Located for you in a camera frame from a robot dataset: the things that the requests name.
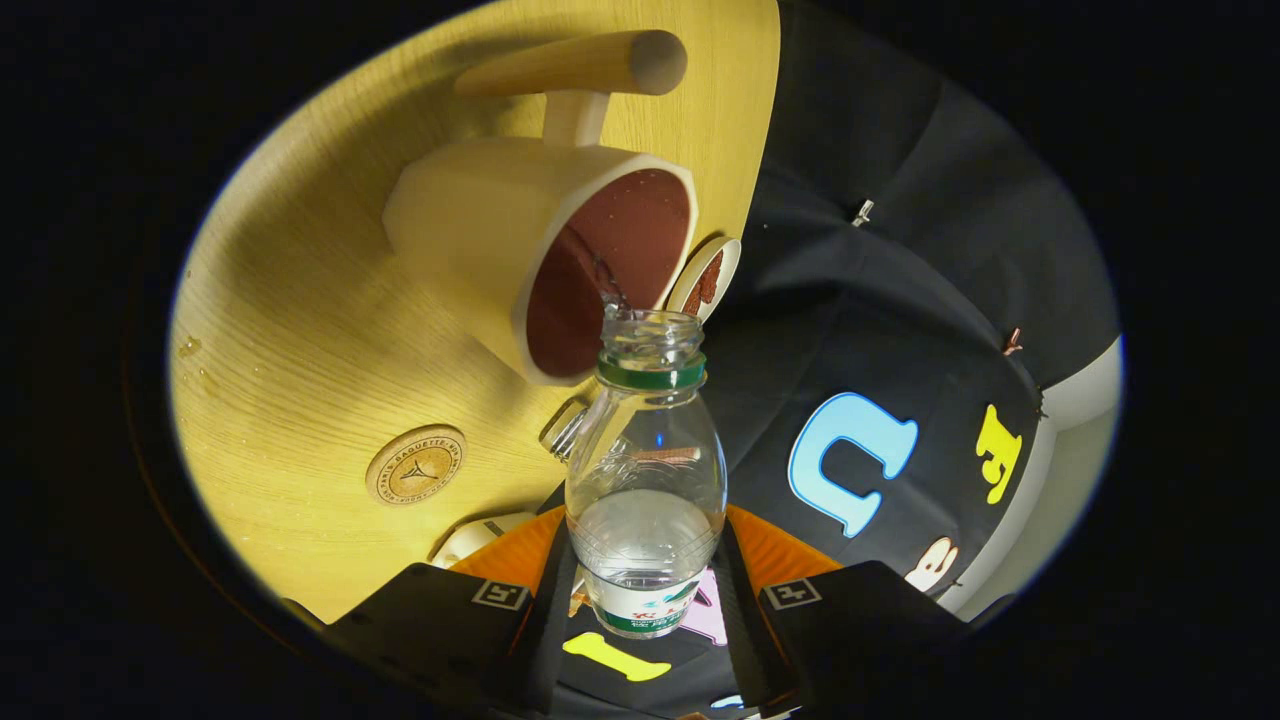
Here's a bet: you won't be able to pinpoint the wire mesh basket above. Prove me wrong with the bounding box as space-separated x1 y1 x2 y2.
540 397 591 463

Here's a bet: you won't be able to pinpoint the clear plastic juice bottle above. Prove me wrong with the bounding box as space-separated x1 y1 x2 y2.
565 307 729 639

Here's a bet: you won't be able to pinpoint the cream cup with wooden handle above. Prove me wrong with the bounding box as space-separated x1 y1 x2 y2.
383 30 698 388

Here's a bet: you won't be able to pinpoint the red-brown sausage piece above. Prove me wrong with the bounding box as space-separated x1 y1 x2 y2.
690 250 724 316

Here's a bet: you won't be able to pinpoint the wooden table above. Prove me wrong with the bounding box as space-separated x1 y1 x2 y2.
168 0 783 626

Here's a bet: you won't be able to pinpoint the round wooden coaster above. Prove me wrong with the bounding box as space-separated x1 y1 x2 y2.
365 425 467 507

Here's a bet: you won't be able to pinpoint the small white plate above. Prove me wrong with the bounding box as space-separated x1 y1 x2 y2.
665 237 743 323

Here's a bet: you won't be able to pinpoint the white toaster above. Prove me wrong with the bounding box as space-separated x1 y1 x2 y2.
430 512 536 569

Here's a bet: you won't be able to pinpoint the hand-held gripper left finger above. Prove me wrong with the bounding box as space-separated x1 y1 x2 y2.
325 505 579 716

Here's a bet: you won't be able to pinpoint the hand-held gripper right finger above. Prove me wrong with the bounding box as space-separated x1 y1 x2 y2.
715 505 966 713

